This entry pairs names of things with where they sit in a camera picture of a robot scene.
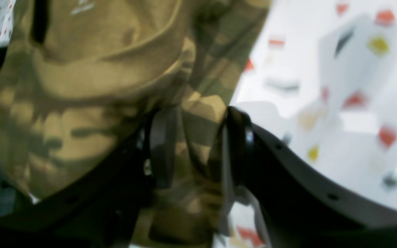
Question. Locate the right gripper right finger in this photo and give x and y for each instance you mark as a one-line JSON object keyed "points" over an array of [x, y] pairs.
{"points": [[293, 204]]}

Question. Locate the camouflage T-shirt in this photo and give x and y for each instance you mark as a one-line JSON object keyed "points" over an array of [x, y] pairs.
{"points": [[80, 76]]}

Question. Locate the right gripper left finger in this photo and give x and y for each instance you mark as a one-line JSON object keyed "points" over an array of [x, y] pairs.
{"points": [[103, 206]]}

